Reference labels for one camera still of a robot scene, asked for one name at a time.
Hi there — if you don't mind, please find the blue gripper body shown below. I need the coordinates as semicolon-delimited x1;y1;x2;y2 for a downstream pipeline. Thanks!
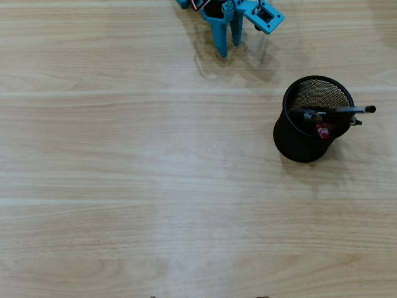
199;0;246;25

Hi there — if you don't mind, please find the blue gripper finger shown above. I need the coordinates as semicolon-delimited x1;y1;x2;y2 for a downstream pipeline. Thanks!
229;13;245;48
210;20;230;59

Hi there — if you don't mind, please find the black retractable pen with label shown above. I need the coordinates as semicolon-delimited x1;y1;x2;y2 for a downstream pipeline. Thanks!
296;110;356;123

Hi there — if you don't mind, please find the red retractable pen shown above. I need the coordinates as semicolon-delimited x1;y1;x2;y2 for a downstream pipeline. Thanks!
315;122;331;140

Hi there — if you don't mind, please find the black capped clear gel pen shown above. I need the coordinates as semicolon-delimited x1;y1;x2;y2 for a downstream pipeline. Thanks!
294;105;377;115

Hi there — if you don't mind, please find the black mesh pen holder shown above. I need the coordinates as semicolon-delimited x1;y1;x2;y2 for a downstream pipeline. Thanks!
272;75;355;163

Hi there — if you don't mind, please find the blue wrist camera module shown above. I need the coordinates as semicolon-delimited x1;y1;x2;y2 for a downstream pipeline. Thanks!
243;0;285;35

